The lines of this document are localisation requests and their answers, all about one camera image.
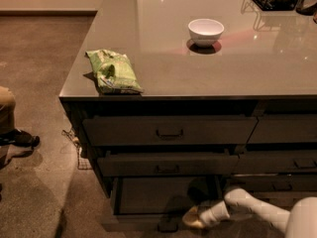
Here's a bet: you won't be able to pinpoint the dark counter cabinet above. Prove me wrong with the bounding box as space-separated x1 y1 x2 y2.
58 0 317 213

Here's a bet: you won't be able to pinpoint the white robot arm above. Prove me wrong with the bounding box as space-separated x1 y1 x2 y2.
182 186 317 238

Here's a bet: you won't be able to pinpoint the wire rack on floor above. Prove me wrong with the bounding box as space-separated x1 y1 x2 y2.
61 129 92 171

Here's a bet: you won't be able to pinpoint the white bowl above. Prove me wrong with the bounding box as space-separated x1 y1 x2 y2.
188 19 224 48

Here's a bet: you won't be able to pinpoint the dark drawer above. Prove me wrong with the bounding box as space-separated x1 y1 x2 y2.
102 176 222 233
226 175 317 192
97 151 239 177
82 116 257 146
249 114 317 144
234 150 317 175

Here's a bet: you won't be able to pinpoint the person leg tan trousers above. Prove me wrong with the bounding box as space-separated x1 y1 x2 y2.
0 86 16 134

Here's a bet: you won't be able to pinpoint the dark object at corner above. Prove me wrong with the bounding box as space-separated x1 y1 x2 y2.
295 0 317 16

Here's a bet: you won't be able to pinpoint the green chip bag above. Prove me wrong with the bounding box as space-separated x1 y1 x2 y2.
86 50 143 94

